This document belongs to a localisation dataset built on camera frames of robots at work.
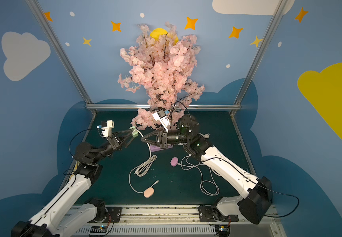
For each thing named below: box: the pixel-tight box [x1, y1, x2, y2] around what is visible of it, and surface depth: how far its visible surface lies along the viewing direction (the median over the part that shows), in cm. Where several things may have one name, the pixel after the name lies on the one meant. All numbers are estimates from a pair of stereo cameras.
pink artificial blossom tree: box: [118, 23, 206, 130], surface depth 78 cm
